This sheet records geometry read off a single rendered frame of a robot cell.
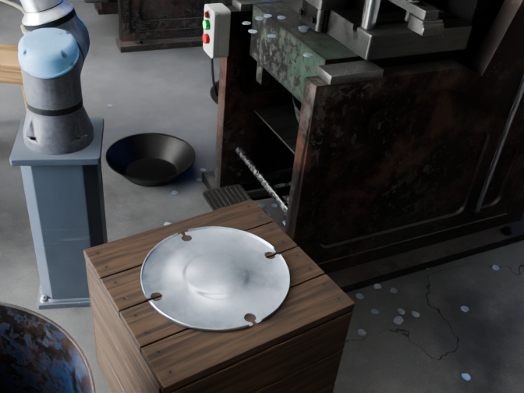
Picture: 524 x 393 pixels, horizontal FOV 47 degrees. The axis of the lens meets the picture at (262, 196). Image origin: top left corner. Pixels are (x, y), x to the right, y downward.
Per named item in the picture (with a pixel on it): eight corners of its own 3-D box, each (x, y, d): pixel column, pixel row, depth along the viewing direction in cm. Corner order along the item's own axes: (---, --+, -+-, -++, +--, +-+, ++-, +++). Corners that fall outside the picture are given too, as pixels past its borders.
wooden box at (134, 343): (165, 501, 115) (164, 388, 95) (95, 362, 140) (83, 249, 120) (328, 412, 135) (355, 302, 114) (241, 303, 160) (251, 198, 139)
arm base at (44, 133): (19, 155, 128) (11, 114, 122) (29, 121, 140) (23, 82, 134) (92, 154, 131) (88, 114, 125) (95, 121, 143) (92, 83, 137)
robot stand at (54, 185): (37, 309, 152) (8, 160, 126) (45, 260, 167) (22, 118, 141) (111, 305, 155) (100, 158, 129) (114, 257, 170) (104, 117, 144)
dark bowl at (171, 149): (119, 204, 191) (118, 186, 187) (97, 157, 212) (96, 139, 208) (207, 187, 202) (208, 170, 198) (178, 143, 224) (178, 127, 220)
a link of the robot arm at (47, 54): (19, 110, 124) (8, 47, 116) (32, 82, 135) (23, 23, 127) (79, 111, 125) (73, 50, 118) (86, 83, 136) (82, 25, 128)
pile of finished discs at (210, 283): (182, 355, 101) (182, 352, 100) (118, 254, 120) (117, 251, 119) (318, 298, 115) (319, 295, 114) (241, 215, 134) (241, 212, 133)
